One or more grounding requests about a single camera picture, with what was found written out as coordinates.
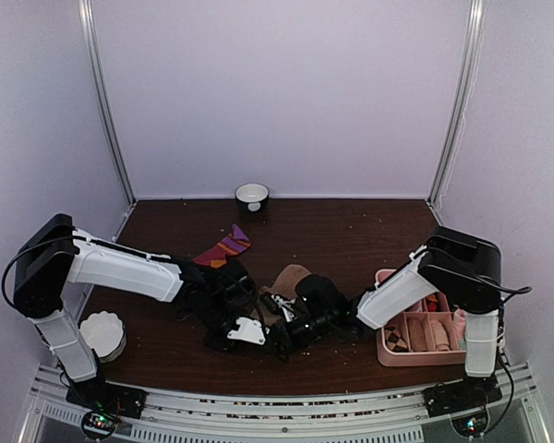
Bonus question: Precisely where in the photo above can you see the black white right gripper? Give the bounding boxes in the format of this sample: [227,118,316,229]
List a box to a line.
[266,311,335,353]

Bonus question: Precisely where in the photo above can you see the tan ribbed sock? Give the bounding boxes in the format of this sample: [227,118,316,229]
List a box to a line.
[257,264,311,326]

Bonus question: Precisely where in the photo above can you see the purple orange striped sock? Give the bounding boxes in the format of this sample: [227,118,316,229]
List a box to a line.
[194,224,251,269]

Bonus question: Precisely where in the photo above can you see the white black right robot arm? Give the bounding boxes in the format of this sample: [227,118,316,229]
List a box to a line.
[259,227,502,408]

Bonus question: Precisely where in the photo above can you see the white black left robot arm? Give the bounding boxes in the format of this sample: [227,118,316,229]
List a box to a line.
[0,213,288,410]

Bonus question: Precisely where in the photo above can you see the black argyle rolled sock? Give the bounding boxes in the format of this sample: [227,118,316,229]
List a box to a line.
[383,326,409,353]

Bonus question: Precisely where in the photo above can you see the tan rolled sock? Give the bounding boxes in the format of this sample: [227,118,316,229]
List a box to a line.
[407,317,432,353]

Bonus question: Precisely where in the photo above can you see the black red rolled sock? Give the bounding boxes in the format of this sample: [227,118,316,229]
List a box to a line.
[424,293,442,312]

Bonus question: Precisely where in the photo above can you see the pink divided organizer box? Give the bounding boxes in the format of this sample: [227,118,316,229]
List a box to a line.
[377,293,465,367]

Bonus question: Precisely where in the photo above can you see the beige rolled sock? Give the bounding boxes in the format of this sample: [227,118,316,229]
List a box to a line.
[430,319,451,352]

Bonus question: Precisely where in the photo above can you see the black white small bowl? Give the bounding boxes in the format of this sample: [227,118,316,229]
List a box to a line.
[235,183,270,213]

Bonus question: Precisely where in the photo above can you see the white scalloped bowl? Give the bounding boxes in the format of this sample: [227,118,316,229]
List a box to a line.
[79,311,126,363]

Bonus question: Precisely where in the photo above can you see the left circuit board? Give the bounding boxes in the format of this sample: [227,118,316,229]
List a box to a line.
[80,411,119,439]

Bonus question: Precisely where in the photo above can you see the circuit board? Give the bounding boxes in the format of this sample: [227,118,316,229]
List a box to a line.
[80,411,119,439]
[452,412,489,439]

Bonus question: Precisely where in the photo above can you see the right circuit board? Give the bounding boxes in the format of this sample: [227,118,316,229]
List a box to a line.
[452,412,489,439]

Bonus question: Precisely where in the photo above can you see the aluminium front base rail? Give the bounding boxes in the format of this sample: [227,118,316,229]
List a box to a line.
[13,364,554,442]

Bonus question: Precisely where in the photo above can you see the aluminium right side rail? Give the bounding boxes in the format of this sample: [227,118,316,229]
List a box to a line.
[427,199,446,226]

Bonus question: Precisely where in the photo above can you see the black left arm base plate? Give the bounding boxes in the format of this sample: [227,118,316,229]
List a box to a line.
[66,383,147,419]

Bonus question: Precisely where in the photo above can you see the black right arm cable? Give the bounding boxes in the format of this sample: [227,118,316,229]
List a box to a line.
[470,271,533,301]

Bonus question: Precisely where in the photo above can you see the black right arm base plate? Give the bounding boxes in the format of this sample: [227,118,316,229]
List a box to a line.
[422,381,502,417]

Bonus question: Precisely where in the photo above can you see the aluminium right corner post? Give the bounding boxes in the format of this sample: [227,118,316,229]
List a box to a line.
[428,0,487,212]

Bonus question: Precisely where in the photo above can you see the aluminium corner post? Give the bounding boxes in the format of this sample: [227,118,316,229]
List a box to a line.
[78,0,136,204]
[428,0,487,212]

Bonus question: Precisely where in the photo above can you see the aluminium left corner post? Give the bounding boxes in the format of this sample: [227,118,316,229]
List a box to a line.
[78,0,136,204]

